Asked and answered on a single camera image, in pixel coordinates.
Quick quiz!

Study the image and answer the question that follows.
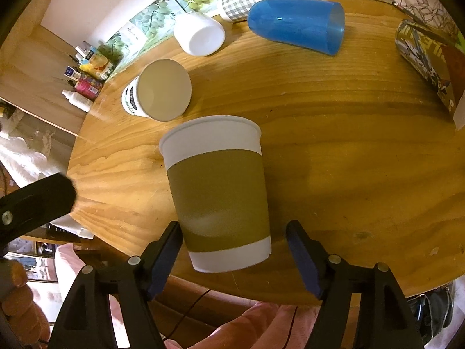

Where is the pink cloth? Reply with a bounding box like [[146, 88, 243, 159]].
[[54, 243, 329, 349]]

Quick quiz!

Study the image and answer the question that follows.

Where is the black bag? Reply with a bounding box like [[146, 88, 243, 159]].
[[407, 283, 455, 349]]

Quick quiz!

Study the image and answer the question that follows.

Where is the white lace cloth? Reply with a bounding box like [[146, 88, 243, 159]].
[[0, 109, 70, 190]]

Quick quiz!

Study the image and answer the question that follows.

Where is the brown sleeve paper cup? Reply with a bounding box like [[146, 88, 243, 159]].
[[159, 115, 273, 273]]

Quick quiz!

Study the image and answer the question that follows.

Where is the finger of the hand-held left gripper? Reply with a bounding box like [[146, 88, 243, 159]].
[[0, 173, 77, 243]]

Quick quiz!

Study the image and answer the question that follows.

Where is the blue plastic cup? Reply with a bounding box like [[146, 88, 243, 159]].
[[248, 0, 346, 57]]

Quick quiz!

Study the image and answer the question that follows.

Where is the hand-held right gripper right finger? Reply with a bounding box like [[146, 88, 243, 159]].
[[285, 220, 425, 349]]

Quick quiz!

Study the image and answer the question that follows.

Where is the pink packet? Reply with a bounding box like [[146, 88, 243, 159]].
[[74, 74, 104, 101]]

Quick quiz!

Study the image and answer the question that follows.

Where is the white squeeze bottle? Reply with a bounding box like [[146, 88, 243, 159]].
[[61, 90, 94, 113]]

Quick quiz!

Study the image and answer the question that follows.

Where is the wooden shelf board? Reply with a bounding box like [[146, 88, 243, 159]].
[[0, 0, 96, 137]]

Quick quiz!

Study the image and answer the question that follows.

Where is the white flat box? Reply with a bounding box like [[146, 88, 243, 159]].
[[46, 214, 96, 241]]

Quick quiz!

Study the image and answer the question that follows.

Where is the yellow packet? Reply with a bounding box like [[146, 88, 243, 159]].
[[79, 54, 114, 79]]

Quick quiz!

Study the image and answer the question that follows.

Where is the grey checked paper cup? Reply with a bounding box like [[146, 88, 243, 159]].
[[221, 0, 270, 23]]

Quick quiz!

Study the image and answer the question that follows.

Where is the plain white plastic cup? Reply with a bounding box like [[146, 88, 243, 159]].
[[174, 12, 226, 57]]

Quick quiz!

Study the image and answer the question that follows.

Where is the black cable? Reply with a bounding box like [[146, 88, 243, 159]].
[[159, 289, 216, 343]]

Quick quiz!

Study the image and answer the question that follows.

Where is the person's left hand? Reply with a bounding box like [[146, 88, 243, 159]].
[[0, 258, 51, 349]]

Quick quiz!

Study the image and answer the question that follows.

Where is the white cup with dark print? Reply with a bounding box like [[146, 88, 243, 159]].
[[121, 59, 192, 122]]

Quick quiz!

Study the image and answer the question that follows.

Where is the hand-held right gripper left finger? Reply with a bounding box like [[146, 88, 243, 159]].
[[48, 221, 184, 349]]

